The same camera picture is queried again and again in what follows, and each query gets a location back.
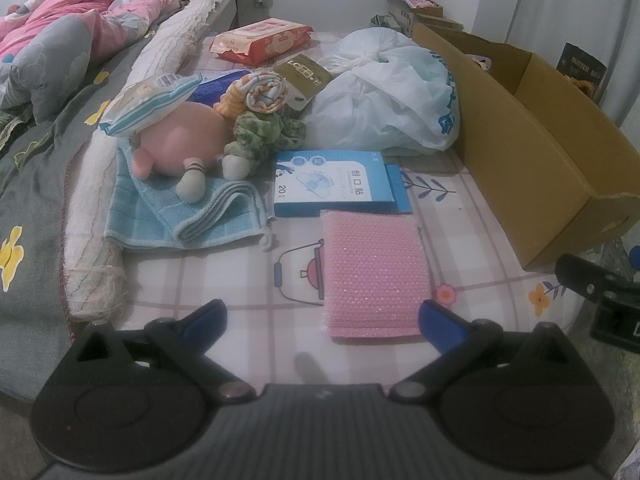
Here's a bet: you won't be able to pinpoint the pink patterned quilt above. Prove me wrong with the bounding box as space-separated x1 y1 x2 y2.
1 0 180 63

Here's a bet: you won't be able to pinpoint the small open cardboard box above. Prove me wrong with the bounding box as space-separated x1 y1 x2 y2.
370 0 464 37

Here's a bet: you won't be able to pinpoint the pink plush pig toy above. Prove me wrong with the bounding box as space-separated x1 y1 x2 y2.
131 102 232 204

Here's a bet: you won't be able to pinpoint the pink sponge cloth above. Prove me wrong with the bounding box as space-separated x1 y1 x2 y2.
321 210 431 339

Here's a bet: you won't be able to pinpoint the black snack bag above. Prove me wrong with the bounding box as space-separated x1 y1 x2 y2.
556 42 606 100

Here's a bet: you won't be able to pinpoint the grey cloud pillow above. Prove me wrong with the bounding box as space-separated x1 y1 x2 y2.
1 14 94 124

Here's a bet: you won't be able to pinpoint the dark blue packet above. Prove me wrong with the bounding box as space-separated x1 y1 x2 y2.
188 70 248 106

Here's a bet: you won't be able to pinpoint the blue towel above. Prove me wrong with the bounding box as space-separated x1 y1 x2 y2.
104 140 273 252

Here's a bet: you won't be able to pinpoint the white plastic bag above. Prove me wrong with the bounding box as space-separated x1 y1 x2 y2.
302 27 460 155

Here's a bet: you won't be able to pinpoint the orange striped socks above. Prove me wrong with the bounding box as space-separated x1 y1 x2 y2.
213 70 288 119

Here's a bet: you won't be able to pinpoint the yellow blue tissue pack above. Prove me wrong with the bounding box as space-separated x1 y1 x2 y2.
99 74 204 138

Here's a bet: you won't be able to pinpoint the olive green packet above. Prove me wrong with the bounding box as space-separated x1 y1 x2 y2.
273 54 333 112

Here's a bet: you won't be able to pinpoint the red wet wipes pack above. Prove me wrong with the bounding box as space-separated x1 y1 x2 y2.
209 18 314 66

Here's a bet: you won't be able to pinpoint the green floral scrunchie cloth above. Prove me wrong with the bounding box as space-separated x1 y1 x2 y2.
220 110 306 181

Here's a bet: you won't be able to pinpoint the large cardboard box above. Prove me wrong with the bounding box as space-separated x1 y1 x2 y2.
412 24 639 271

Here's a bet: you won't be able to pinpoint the blue bandage box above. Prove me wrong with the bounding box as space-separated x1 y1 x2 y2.
273 150 412 218

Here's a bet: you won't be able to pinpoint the white curtain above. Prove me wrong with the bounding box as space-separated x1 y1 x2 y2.
506 0 639 141

